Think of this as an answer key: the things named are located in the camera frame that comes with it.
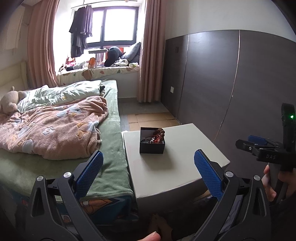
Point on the patterned window seat cover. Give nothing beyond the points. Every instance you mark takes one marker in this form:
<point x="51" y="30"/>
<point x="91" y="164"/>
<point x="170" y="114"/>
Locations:
<point x="70" y="77"/>

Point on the light green duvet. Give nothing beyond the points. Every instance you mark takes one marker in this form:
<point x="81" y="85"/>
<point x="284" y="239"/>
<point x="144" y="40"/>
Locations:
<point x="46" y="96"/>

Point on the dark wall panel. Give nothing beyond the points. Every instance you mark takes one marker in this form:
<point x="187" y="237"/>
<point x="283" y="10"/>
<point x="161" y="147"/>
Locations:
<point x="230" y="84"/>

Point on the pink curtain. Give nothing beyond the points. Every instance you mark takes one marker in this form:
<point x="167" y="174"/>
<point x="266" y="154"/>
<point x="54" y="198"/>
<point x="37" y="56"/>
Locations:
<point x="40" y="44"/>
<point x="152" y="54"/>

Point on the beige plush toy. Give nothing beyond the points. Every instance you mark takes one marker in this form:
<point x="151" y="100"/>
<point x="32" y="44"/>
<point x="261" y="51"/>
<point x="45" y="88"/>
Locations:
<point x="10" y="101"/>

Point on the black open jewelry box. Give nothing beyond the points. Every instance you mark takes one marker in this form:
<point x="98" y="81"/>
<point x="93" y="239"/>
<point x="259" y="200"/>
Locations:
<point x="152" y="140"/>

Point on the left pink curtain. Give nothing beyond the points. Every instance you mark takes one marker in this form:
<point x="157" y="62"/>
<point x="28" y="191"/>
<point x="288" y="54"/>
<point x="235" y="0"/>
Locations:
<point x="40" y="44"/>

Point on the black bag on sill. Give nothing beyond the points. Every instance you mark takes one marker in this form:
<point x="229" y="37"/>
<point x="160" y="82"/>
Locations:
<point x="113" y="54"/>

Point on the right pink curtain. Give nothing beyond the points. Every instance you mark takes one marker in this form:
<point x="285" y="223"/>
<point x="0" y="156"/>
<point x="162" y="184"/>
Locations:
<point x="152" y="54"/>

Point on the bed with green sheet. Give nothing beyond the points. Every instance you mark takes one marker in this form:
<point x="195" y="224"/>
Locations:
<point x="109" y="198"/>

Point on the hanging dark clothes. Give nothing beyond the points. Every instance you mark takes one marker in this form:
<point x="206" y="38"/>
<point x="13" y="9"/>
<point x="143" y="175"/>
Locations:
<point x="80" y="30"/>

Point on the white ottoman table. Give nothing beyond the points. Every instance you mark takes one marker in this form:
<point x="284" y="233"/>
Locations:
<point x="163" y="181"/>

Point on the grey cushion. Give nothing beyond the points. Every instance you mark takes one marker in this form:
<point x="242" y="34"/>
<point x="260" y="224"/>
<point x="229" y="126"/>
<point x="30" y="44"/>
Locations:
<point x="132" y="55"/>

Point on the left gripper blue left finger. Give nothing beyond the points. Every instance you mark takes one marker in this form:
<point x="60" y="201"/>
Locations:
<point x="43" y="219"/>

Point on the pink fleece blanket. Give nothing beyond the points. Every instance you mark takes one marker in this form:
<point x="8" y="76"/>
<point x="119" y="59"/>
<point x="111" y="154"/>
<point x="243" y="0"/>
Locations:
<point x="60" y="132"/>

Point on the cream headboard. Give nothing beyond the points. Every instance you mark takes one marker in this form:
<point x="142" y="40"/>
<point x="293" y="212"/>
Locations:
<point x="16" y="76"/>

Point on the cardboard floor sheet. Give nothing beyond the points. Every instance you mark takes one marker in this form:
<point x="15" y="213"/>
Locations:
<point x="151" y="120"/>

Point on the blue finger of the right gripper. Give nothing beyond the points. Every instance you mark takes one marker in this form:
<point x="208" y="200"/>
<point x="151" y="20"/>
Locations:
<point x="247" y="146"/>
<point x="257" y="140"/>

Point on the person left hand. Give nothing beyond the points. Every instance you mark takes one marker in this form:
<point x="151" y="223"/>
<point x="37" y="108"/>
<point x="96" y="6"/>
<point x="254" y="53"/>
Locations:
<point x="152" y="237"/>

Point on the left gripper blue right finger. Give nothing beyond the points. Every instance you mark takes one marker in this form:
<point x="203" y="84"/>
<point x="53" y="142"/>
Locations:
<point x="242" y="209"/>

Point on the dark framed window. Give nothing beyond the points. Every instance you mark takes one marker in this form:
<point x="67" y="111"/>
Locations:
<point x="114" y="26"/>

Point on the person right hand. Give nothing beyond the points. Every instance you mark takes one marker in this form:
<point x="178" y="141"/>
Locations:
<point x="286" y="177"/>

